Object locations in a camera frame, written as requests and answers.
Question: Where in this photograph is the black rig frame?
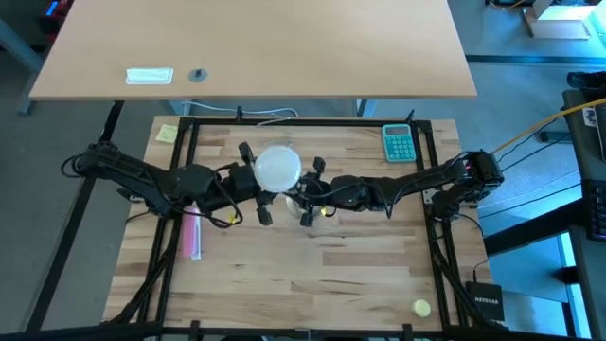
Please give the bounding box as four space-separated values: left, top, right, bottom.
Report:
98 107 512 341

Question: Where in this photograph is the black metal stand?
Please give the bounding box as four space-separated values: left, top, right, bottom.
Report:
481 197 584 258

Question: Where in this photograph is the yellow cable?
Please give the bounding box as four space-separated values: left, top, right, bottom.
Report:
490 97 606 155

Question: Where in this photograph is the yellow sticky note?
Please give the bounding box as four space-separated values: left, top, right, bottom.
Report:
154 123 179 145

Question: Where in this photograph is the white desk outlet panel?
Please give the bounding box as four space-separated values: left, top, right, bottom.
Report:
124 66 175 86

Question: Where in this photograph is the black keyboard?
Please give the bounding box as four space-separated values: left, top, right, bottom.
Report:
582 178 606 243

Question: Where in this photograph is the beige wooden desk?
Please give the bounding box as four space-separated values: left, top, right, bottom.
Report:
28 0 478 101

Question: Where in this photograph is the black bag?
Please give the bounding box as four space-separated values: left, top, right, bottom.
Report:
566 70 606 91

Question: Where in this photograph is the yellow round cap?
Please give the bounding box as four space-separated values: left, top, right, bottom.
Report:
410 298 433 319

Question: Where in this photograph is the pink plastic tube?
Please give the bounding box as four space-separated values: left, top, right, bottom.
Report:
182 205 203 261

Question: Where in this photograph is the black side desk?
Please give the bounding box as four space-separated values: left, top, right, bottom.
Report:
561 87 606 341

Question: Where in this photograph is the cardboard box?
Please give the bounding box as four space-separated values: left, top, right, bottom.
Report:
522 0 594 41

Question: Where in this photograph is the white cable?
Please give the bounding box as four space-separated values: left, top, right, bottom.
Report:
181 99 300 128

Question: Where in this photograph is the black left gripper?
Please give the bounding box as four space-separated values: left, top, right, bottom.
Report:
212 140 275 226

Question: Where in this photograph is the teal calculator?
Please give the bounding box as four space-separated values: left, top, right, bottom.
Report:
381 123 419 164

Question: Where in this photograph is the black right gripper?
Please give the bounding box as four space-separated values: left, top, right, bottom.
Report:
295 155 337 228

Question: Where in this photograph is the black Netgear switch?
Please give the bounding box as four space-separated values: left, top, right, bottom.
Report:
464 280 506 323

